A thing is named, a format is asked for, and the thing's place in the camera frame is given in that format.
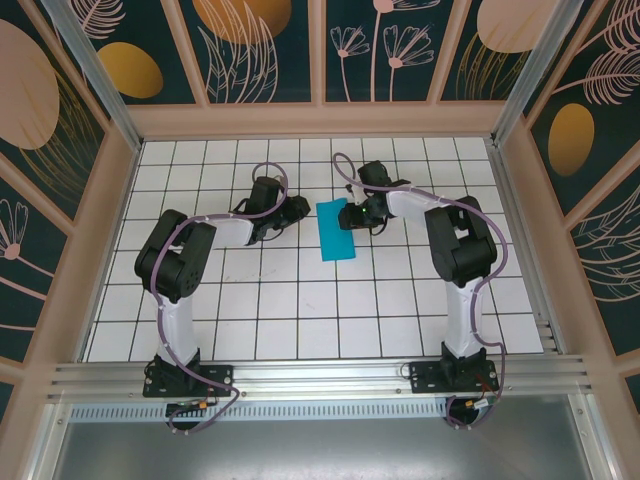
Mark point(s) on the yellow power connector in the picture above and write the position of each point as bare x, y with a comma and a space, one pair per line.
470, 403
202, 404

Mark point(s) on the blue paper sheet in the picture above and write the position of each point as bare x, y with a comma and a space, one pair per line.
336, 240

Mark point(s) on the aluminium mounting rail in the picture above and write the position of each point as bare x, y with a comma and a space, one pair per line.
320, 375

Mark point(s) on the grey metal sheet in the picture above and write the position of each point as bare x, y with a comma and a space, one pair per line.
320, 450

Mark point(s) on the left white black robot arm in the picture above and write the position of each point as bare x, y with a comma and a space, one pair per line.
177, 325

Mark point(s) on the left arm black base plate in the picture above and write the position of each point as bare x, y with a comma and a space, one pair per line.
220, 379

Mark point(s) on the aluminium side rail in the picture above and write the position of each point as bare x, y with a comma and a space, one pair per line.
525, 250

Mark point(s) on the aluminium frame post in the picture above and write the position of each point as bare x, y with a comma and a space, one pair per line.
95, 75
535, 70

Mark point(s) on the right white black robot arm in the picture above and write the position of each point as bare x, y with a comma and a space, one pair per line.
465, 320

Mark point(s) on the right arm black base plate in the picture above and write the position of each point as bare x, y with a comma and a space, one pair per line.
425, 377

